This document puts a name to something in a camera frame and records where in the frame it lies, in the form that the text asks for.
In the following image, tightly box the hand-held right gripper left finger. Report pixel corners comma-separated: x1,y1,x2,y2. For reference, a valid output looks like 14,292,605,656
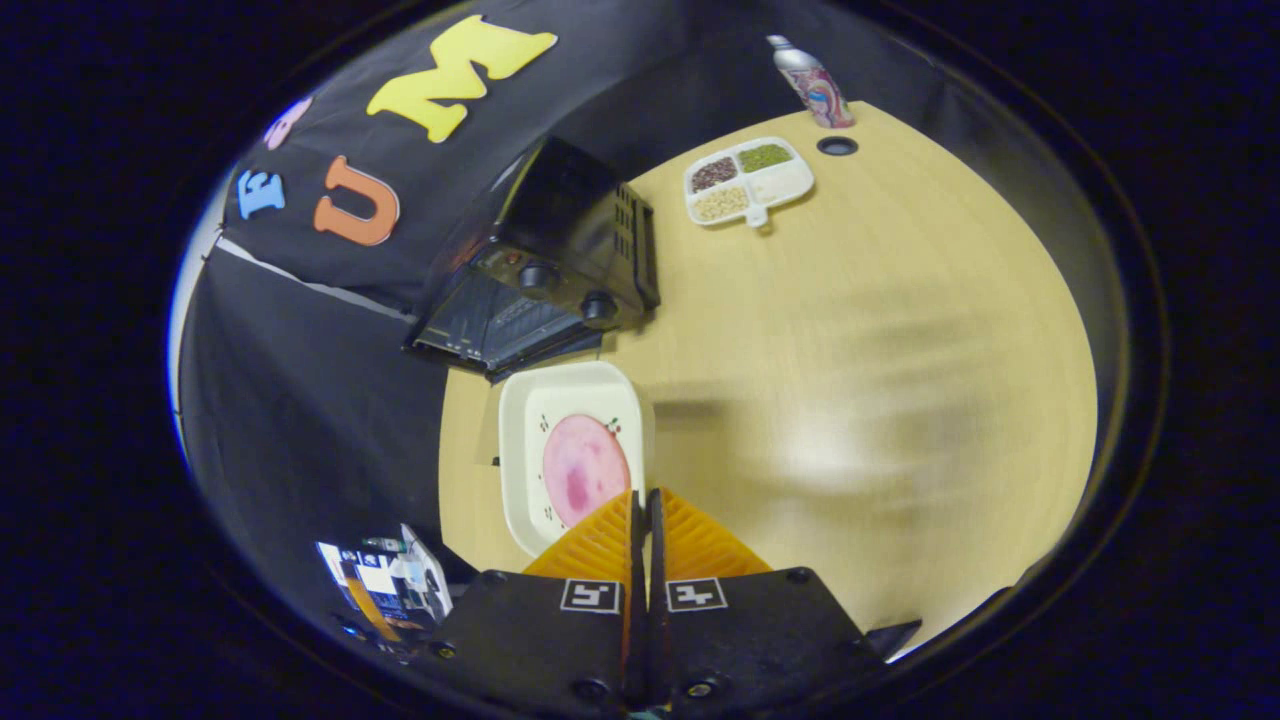
440,488,643,713

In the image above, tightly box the black backdrop cloth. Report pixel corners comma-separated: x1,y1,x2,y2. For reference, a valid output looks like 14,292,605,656
172,0,1011,641

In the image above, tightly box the silver bottle with colourful print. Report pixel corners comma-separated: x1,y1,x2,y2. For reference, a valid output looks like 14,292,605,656
766,35,858,130

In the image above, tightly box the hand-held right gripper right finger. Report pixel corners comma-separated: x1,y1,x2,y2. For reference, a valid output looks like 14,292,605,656
645,487,887,713

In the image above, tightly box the black electric oven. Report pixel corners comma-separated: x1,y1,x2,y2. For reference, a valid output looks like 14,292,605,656
403,135,662,385

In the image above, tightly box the pink round food slice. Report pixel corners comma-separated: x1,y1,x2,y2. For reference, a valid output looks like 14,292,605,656
541,414,634,530

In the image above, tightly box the white square plate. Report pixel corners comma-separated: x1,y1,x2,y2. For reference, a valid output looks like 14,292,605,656
497,361,657,560

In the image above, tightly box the white divided dish with grains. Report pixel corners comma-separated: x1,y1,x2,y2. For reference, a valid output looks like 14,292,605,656
683,136,816,230

